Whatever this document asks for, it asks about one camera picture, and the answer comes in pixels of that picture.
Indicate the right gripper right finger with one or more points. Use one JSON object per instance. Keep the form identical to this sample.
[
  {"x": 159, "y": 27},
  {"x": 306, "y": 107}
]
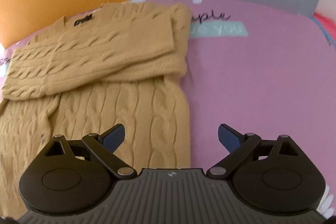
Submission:
[{"x": 240, "y": 148}]

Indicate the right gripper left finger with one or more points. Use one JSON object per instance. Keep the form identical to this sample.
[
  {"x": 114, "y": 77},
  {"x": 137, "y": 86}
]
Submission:
[{"x": 102, "y": 147}]

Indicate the yellow cable knit cardigan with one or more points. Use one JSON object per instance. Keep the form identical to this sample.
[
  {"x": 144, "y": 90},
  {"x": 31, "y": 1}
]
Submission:
[{"x": 123, "y": 65}]

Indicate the purple printed bed sheet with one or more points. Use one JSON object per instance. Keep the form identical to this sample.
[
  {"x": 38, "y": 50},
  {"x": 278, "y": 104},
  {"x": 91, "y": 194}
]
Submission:
[{"x": 259, "y": 70}]

